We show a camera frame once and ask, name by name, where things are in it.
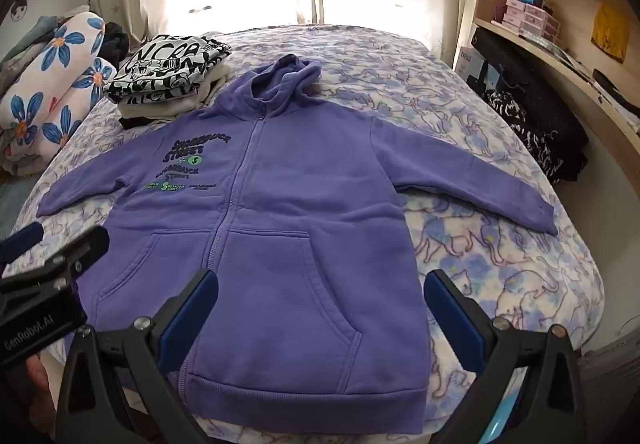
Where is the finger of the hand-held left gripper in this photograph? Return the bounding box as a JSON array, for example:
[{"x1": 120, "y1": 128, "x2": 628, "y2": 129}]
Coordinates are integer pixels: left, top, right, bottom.
[
  {"x1": 0, "y1": 224, "x2": 45, "y2": 266},
  {"x1": 0, "y1": 226, "x2": 111, "y2": 297}
]

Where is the white blister pack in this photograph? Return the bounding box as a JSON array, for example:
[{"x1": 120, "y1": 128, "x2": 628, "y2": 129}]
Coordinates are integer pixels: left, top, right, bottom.
[{"x1": 525, "y1": 33, "x2": 568, "y2": 50}]

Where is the floral blue flower pillow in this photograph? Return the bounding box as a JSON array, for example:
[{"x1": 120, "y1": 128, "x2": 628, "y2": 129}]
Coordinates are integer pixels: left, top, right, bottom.
[{"x1": 0, "y1": 11, "x2": 118, "y2": 175}]

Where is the black bag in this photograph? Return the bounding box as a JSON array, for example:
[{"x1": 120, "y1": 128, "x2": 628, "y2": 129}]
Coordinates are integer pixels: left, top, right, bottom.
[{"x1": 472, "y1": 26, "x2": 591, "y2": 175}]

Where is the cartoon face wall sticker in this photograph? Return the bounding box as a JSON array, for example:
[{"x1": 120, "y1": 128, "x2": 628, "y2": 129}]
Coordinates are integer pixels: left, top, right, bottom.
[{"x1": 9, "y1": 0, "x2": 37, "y2": 25}]

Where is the black strap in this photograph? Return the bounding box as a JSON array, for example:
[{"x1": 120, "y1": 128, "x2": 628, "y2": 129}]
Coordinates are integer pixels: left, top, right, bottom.
[{"x1": 594, "y1": 69, "x2": 640, "y2": 117}]

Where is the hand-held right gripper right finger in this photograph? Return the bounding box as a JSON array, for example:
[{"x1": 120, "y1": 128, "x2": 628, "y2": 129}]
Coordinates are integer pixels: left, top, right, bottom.
[{"x1": 423, "y1": 268, "x2": 591, "y2": 444}]

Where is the white blue cardboard box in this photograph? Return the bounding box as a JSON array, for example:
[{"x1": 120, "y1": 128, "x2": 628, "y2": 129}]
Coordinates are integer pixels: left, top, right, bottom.
[{"x1": 457, "y1": 46, "x2": 503, "y2": 95}]

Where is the yellow cloth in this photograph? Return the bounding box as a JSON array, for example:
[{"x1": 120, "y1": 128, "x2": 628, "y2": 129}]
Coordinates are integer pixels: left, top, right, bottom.
[{"x1": 591, "y1": 4, "x2": 630, "y2": 64}]

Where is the cat print fleece blanket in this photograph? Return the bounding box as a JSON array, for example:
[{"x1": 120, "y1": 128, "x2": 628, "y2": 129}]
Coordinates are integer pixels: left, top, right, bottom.
[{"x1": 10, "y1": 21, "x2": 606, "y2": 444}]

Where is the cream folded garment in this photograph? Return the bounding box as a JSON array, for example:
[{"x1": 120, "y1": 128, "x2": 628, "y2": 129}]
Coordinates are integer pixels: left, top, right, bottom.
[{"x1": 117, "y1": 66, "x2": 233, "y2": 120}]

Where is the dark clothes pile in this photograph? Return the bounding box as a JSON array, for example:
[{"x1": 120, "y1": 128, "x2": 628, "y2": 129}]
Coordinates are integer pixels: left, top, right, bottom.
[{"x1": 97, "y1": 21, "x2": 132, "y2": 62}]

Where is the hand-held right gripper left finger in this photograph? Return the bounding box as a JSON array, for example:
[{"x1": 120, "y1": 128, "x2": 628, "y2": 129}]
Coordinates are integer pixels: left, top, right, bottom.
[{"x1": 54, "y1": 268, "x2": 220, "y2": 444}]

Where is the purple zip hoodie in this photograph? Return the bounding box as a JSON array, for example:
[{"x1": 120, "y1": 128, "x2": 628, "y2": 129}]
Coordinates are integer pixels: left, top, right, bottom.
[{"x1": 36, "y1": 53, "x2": 557, "y2": 435}]

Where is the stack of pink boxes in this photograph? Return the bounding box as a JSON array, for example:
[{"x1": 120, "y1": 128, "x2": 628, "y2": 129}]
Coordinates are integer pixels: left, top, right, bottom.
[{"x1": 505, "y1": 0, "x2": 561, "y2": 41}]

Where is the black white speckled garment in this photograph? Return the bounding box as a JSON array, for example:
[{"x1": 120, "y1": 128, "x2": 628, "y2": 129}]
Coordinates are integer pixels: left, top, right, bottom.
[{"x1": 482, "y1": 89, "x2": 588, "y2": 185}]

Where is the grey clothes pile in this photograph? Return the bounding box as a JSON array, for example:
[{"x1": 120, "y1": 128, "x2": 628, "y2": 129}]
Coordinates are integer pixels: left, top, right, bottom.
[{"x1": 0, "y1": 15, "x2": 58, "y2": 85}]

